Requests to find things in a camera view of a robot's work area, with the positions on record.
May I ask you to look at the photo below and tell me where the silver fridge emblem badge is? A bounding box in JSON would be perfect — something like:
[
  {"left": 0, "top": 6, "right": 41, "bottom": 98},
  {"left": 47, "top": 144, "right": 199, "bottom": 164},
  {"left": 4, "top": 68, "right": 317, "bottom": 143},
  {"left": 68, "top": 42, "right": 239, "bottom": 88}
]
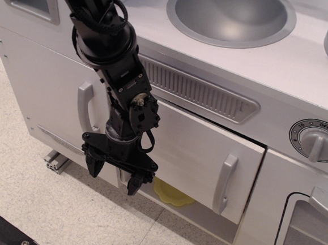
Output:
[{"left": 38, "top": 125, "right": 84, "bottom": 156}]

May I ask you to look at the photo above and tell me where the yellow plastic plate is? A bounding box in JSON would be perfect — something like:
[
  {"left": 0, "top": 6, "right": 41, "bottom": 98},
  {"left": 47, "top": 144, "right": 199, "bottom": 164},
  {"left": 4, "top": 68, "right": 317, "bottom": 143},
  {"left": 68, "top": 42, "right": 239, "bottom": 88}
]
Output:
[{"left": 154, "top": 178, "right": 195, "bottom": 207}]

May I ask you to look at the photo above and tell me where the white oven door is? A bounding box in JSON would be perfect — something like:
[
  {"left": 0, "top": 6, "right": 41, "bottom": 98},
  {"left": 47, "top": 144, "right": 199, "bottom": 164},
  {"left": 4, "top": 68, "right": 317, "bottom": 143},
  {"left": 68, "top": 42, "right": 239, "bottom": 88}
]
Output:
[{"left": 234, "top": 150, "right": 328, "bottom": 245}]

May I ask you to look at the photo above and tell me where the white toy kitchen body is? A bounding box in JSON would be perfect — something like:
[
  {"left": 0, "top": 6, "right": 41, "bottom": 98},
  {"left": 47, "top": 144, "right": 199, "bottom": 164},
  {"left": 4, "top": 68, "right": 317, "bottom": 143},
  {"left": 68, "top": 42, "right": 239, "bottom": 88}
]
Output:
[{"left": 0, "top": 0, "right": 328, "bottom": 245}]

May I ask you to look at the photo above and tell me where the silver toy sink bowl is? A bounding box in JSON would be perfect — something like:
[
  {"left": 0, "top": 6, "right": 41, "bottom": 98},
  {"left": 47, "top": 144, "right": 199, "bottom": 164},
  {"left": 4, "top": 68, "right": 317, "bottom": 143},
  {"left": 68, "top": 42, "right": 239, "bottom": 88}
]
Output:
[{"left": 166, "top": 0, "right": 297, "bottom": 49}]

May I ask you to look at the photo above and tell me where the white fridge door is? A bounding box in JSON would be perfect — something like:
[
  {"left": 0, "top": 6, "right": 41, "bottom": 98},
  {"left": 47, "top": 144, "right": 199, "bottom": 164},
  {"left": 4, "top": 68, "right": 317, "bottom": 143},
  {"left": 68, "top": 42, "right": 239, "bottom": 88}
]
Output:
[{"left": 0, "top": 27, "right": 109, "bottom": 167}]

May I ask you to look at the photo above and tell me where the silver fridge door handle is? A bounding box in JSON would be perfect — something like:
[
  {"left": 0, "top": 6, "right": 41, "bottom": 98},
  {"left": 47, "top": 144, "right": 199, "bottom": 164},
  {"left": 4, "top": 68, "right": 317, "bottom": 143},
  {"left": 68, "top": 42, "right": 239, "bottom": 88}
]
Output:
[{"left": 77, "top": 81, "right": 100, "bottom": 133}]

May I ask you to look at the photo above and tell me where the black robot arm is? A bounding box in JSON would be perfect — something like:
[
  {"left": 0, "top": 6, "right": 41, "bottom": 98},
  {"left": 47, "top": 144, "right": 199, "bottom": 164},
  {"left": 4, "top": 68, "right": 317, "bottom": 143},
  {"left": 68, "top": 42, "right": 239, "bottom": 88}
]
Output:
[{"left": 65, "top": 0, "right": 160, "bottom": 196}]

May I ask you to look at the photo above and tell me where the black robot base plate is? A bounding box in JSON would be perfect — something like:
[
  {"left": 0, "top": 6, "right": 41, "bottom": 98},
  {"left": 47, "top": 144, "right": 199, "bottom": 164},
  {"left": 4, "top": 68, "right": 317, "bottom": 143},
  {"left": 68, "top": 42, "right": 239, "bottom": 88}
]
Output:
[{"left": 0, "top": 216, "right": 40, "bottom": 245}]

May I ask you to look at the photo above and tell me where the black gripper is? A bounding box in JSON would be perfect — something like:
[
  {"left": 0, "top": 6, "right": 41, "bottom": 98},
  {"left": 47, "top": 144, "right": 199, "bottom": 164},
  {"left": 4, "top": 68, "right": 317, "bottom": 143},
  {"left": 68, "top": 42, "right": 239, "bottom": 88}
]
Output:
[{"left": 82, "top": 132, "right": 157, "bottom": 196}]

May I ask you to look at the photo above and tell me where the white cabinet door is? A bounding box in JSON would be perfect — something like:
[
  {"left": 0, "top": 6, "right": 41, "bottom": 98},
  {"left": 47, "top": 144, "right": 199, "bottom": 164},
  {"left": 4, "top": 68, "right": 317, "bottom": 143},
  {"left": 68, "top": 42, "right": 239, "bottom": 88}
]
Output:
[{"left": 149, "top": 101, "right": 265, "bottom": 224}]

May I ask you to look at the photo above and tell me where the silver vent grille panel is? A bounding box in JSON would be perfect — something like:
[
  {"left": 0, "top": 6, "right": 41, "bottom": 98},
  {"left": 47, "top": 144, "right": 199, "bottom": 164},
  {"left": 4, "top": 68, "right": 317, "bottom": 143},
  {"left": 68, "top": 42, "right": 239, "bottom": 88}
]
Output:
[{"left": 139, "top": 55, "right": 261, "bottom": 124}]

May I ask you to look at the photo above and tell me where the grey timer knob dial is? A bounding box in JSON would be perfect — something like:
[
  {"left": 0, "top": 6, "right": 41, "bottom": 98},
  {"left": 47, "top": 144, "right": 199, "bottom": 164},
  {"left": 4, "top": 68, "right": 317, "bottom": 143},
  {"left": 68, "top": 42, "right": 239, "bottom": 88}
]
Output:
[{"left": 289, "top": 119, "right": 328, "bottom": 163}]

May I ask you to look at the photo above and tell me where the aluminium extrusion rail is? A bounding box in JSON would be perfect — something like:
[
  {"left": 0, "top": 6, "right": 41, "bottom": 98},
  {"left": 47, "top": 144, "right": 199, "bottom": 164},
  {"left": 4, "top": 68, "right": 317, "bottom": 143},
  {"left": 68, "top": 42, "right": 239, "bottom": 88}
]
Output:
[{"left": 44, "top": 150, "right": 72, "bottom": 174}]

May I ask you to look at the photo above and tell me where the silver oven door handle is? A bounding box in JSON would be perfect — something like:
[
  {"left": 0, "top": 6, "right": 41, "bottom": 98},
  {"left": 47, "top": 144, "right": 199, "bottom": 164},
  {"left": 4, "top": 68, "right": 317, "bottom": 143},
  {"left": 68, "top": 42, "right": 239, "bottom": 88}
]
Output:
[{"left": 308, "top": 187, "right": 328, "bottom": 218}]

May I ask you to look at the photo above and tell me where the silver cabinet door handle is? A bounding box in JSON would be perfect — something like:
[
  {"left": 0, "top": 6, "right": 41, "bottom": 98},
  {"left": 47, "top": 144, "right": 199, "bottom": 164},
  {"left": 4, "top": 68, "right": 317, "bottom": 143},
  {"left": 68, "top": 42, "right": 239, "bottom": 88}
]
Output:
[{"left": 212, "top": 154, "right": 238, "bottom": 215}]

